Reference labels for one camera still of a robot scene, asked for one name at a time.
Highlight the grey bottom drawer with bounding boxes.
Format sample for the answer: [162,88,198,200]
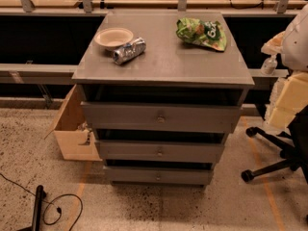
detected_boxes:
[104,167,214,185]

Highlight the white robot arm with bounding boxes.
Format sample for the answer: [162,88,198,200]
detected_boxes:
[281,4,308,71]

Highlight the black stand leg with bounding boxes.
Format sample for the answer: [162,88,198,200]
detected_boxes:
[18,185,46,231]

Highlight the beige shallow bowl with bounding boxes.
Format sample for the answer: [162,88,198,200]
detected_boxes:
[94,28,134,51]

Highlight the black office chair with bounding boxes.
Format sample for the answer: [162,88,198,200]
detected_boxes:
[241,105,308,183]

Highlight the clear plastic bottle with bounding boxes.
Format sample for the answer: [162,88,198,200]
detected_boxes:
[261,55,277,75]

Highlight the grey drawer cabinet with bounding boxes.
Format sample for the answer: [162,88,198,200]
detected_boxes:
[71,11,255,188]

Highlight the green rice chip bag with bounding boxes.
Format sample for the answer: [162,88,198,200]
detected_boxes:
[176,17,227,52]

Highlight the black floor cable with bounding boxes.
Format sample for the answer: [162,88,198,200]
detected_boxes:
[0,172,84,231]

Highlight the grey middle drawer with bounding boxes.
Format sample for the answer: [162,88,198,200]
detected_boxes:
[97,141,224,163]

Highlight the silver redbull can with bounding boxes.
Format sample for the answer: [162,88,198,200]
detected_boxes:
[113,38,146,64]

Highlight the grey drawer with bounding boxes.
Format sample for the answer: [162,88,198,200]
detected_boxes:
[81,102,241,133]
[104,167,214,185]
[97,141,224,163]

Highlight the grey top drawer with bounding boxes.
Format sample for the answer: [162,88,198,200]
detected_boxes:
[81,102,241,133]

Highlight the open cardboard box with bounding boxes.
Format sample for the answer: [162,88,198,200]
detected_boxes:
[45,86,101,161]

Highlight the yellow foam blocks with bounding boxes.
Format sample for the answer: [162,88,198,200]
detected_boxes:
[266,71,308,130]

